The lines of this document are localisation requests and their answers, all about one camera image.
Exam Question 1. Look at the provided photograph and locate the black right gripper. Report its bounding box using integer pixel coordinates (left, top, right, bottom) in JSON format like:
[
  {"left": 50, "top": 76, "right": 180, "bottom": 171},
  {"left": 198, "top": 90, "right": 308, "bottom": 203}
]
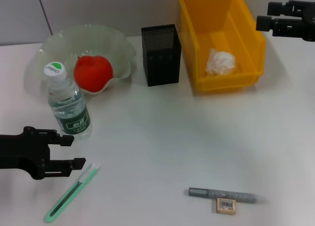
[{"left": 255, "top": 0, "right": 315, "bottom": 42}]

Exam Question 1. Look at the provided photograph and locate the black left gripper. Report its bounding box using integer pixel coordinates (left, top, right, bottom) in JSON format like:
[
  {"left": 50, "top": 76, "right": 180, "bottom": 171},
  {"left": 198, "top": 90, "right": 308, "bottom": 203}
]
[{"left": 0, "top": 126, "right": 87, "bottom": 181}]

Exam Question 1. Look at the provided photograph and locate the clear green-label water bottle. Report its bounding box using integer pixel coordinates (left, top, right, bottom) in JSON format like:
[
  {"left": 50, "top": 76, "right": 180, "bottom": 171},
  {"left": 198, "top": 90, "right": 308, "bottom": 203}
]
[{"left": 43, "top": 61, "right": 93, "bottom": 141}]

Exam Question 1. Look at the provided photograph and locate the mint green utility knife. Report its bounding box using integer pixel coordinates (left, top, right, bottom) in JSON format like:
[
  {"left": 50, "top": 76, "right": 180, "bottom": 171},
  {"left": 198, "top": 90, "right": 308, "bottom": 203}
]
[{"left": 44, "top": 163, "right": 101, "bottom": 224}]

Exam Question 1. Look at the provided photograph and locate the white paper ball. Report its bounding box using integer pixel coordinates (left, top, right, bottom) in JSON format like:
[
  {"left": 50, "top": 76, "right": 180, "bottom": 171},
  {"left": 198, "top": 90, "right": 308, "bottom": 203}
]
[{"left": 205, "top": 47, "right": 236, "bottom": 76}]

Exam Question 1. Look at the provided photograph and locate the red tomato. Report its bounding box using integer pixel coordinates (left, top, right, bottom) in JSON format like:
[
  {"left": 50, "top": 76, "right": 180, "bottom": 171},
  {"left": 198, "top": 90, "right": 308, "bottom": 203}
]
[{"left": 73, "top": 55, "right": 114, "bottom": 93}]

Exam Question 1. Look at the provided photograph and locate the pale green wavy fruit plate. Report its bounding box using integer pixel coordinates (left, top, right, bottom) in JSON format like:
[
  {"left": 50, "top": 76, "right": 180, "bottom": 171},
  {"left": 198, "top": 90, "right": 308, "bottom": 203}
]
[{"left": 34, "top": 23, "right": 137, "bottom": 95}]

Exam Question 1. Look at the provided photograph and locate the black mesh pen holder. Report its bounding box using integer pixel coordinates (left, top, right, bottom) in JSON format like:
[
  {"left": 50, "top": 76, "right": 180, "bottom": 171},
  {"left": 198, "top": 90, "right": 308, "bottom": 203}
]
[{"left": 141, "top": 23, "right": 182, "bottom": 87}]

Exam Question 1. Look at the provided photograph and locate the grey marker pen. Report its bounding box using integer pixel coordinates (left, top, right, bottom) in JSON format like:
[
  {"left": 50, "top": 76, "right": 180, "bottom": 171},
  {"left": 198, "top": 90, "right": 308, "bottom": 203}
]
[{"left": 184, "top": 187, "right": 266, "bottom": 204}]

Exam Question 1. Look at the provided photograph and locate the beige barcode eraser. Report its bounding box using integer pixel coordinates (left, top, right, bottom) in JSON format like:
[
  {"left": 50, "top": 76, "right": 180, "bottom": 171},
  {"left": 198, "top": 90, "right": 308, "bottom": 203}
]
[{"left": 216, "top": 197, "right": 237, "bottom": 214}]

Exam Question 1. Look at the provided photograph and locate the yellow plastic bin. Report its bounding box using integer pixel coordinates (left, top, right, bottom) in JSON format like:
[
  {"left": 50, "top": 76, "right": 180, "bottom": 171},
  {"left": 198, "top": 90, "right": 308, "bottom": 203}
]
[{"left": 178, "top": 0, "right": 267, "bottom": 93}]

